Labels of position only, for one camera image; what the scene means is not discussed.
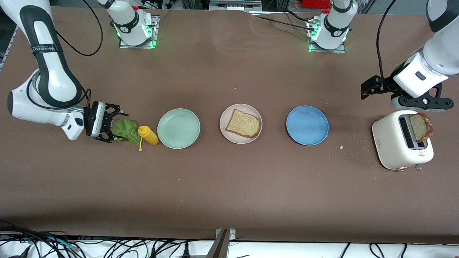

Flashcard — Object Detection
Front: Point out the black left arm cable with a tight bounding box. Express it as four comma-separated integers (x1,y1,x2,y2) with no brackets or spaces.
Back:
375,0,398,90

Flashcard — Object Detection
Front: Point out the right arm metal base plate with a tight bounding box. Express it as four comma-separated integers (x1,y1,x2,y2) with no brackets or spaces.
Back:
118,14,159,49

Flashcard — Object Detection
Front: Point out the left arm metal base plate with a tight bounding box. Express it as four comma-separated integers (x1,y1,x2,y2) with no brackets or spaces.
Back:
308,20,346,53

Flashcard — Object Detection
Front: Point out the teal cable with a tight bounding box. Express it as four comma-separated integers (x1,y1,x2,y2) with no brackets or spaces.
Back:
47,238,77,249

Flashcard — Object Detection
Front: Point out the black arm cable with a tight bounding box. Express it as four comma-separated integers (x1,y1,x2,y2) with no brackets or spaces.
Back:
27,0,103,110
375,0,398,90

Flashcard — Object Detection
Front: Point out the red box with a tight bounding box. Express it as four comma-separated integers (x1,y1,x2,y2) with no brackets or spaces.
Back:
301,0,330,9

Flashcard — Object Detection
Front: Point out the aluminium table edge bracket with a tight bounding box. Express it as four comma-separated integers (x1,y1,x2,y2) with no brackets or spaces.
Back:
206,228,236,258

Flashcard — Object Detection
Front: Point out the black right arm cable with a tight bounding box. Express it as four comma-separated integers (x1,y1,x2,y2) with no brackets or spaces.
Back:
27,0,103,110

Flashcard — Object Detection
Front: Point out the yellow squeeze bottle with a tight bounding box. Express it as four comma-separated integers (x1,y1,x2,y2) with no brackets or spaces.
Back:
138,125,159,151

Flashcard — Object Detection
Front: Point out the black base cable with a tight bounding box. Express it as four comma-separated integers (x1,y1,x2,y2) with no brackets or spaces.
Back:
247,11,316,31

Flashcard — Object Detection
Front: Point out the mint green plate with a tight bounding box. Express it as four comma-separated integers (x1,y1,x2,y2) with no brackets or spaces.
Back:
157,108,201,149

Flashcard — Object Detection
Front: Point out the green lettuce leaf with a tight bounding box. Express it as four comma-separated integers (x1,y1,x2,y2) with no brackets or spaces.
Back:
112,119,141,145

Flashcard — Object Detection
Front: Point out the blue plate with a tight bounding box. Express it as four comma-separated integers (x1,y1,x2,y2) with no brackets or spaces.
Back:
286,105,329,146

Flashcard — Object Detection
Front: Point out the grey metal frame device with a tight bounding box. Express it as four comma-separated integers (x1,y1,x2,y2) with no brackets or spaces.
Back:
209,0,262,11

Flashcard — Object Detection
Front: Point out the toasted bread slice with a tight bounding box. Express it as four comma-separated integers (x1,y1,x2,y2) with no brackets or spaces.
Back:
409,113,434,144
225,109,261,139

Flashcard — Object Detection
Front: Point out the cream white toaster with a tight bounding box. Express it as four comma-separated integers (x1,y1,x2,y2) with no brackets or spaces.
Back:
372,110,434,171

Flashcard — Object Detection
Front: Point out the beige plate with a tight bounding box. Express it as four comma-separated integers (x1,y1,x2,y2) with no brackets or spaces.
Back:
219,104,263,144

